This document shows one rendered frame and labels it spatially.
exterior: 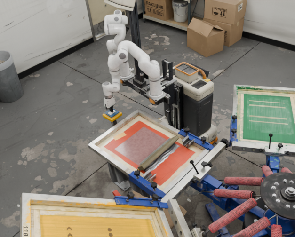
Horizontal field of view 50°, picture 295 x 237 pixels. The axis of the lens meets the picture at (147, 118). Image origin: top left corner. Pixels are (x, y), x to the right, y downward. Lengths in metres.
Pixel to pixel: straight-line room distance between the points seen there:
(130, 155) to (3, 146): 2.34
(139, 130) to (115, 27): 0.86
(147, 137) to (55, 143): 1.85
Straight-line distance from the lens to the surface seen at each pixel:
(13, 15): 5.39
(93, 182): 3.60
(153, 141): 2.54
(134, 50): 2.47
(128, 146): 2.53
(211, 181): 2.17
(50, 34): 5.76
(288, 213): 1.79
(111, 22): 2.71
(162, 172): 2.32
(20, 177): 3.96
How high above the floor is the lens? 2.74
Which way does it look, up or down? 40 degrees down
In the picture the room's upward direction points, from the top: 6 degrees counter-clockwise
